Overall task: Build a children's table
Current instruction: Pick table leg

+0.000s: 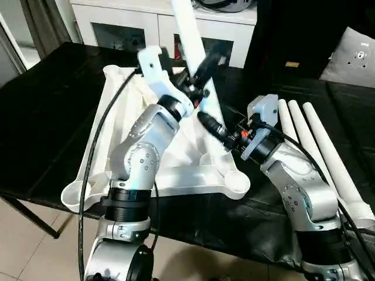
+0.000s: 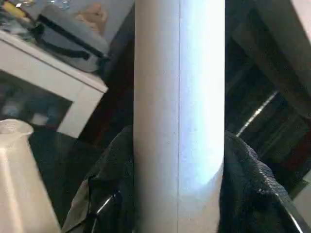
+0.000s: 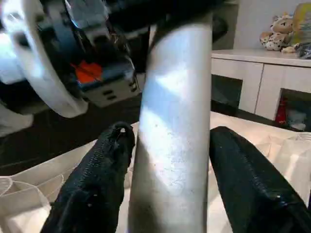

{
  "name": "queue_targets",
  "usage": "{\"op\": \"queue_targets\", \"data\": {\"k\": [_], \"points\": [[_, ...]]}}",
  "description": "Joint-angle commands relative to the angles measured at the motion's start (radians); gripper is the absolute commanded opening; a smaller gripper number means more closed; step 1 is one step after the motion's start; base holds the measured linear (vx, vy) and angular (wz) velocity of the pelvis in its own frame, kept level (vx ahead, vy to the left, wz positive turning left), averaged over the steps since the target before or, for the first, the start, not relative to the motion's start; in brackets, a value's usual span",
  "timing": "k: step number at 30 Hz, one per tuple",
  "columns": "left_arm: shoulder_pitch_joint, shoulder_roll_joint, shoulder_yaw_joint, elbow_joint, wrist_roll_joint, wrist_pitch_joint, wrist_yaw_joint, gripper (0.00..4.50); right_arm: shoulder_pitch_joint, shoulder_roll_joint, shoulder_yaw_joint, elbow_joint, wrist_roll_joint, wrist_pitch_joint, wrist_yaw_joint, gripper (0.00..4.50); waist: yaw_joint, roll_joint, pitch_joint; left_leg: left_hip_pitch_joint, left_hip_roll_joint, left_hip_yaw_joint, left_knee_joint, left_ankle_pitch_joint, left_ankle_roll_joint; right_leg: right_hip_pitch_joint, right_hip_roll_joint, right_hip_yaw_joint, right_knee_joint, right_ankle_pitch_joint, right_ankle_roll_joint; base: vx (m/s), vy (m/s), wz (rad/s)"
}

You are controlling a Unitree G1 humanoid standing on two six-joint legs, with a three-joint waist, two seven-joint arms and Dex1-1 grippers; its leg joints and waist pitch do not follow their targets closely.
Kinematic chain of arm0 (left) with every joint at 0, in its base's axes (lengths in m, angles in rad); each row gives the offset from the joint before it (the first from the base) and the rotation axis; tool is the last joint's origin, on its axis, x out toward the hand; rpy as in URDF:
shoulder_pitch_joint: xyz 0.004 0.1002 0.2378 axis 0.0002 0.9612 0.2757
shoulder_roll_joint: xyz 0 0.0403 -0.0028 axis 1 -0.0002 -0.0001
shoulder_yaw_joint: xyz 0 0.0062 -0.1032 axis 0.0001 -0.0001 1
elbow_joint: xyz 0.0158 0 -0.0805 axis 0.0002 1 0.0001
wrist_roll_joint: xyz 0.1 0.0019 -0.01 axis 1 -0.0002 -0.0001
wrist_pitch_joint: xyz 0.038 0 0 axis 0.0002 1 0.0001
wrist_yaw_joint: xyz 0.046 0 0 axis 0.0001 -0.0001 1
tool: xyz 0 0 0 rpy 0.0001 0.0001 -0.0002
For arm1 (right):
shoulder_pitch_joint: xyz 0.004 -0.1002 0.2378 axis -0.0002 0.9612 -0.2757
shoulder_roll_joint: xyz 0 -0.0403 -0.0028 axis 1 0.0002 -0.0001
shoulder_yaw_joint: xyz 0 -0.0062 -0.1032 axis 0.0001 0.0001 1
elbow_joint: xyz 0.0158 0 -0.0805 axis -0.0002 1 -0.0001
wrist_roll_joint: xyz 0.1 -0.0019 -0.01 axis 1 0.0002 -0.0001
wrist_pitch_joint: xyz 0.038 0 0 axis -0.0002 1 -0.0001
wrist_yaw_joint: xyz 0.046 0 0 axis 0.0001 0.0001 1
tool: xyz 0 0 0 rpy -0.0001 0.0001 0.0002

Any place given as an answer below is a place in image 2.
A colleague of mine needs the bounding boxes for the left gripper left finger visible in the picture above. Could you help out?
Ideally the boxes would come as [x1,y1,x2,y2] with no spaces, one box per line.
[62,126,134,233]

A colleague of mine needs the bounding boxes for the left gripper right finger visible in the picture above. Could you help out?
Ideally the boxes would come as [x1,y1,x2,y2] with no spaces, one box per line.
[220,130,303,233]

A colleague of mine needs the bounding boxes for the white plastic table top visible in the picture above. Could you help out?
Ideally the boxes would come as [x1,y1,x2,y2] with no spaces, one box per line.
[0,118,61,233]

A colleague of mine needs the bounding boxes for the white plastic table leg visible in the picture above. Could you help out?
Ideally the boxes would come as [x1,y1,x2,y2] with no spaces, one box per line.
[133,0,225,233]

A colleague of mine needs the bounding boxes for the white sideboard with glass doors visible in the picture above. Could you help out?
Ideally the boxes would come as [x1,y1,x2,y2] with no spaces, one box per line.
[0,31,109,139]

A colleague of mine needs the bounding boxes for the beige plush toy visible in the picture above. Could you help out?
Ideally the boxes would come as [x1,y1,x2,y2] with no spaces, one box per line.
[75,2,107,32]

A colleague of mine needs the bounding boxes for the grey bag with black strap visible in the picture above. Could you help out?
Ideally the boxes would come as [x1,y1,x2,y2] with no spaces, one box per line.
[34,4,110,73]

